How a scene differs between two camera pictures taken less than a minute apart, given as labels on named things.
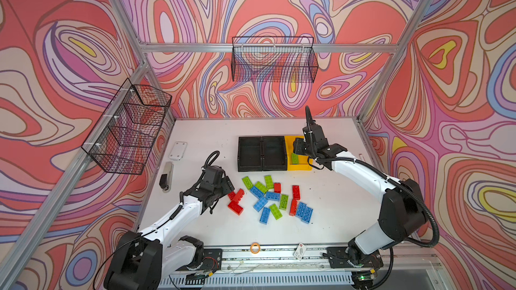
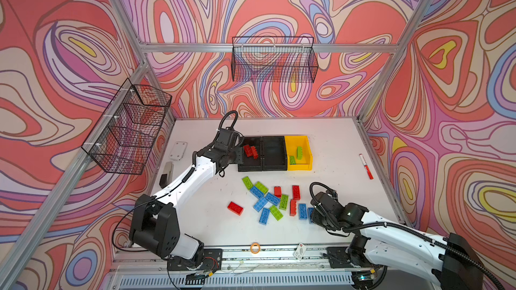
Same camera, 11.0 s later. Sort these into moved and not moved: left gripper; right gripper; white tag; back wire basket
Moved: left gripper; right gripper
Not moved: back wire basket; white tag
